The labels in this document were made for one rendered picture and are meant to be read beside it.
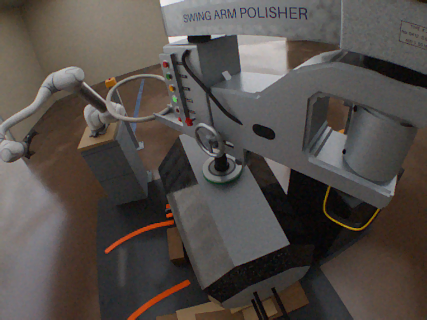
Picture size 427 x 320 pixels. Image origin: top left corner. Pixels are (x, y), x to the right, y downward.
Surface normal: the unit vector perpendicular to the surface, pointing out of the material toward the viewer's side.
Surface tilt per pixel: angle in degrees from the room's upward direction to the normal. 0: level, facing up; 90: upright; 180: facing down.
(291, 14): 90
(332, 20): 90
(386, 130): 90
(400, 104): 90
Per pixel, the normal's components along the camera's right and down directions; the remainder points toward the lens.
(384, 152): -0.50, 0.62
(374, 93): -0.67, 0.56
